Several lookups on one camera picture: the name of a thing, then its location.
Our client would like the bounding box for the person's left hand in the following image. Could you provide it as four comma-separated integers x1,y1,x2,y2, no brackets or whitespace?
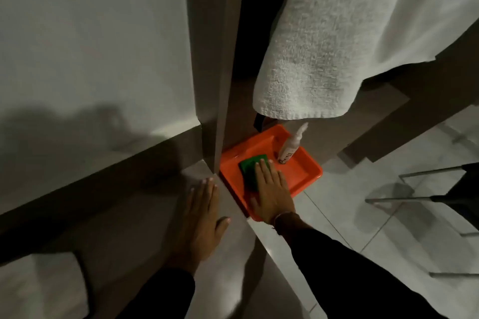
170,177,231,275

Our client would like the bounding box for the person's right hand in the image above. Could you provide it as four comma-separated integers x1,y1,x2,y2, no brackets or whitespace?
248,159,300,227

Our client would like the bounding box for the person's left forearm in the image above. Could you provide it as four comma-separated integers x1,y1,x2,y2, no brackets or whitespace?
127,261,196,319

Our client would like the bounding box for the person's right forearm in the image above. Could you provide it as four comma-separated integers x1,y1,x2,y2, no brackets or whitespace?
273,212,435,319

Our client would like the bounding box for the orange plastic tray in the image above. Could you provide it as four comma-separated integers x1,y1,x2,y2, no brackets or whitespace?
220,124,323,223

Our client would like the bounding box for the white spray bottle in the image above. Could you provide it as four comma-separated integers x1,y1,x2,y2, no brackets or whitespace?
277,122,309,165

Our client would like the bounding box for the white hanging towel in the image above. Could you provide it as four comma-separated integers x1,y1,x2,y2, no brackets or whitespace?
252,0,479,121

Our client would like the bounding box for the white folded cloth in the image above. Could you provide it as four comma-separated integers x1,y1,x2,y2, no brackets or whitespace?
0,251,89,319

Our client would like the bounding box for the black chair with metal legs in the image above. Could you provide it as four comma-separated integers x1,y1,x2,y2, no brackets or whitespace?
365,162,479,278

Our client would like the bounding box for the thin wrist bracelet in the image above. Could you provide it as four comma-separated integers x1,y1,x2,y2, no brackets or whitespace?
272,211,296,228

